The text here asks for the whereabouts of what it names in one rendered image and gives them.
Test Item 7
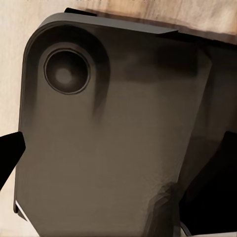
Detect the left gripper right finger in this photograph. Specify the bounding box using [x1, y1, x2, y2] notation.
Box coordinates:
[221, 131, 237, 171]

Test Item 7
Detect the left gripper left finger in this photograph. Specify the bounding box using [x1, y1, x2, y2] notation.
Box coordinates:
[0, 131, 26, 190]

